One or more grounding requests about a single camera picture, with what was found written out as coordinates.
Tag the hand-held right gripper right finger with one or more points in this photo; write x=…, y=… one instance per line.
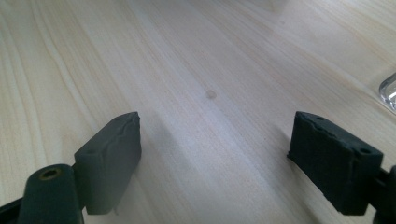
x=336, y=161

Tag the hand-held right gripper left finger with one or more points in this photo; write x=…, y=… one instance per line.
x=109, y=161

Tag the clear acrylic book rack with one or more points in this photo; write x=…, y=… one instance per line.
x=389, y=91

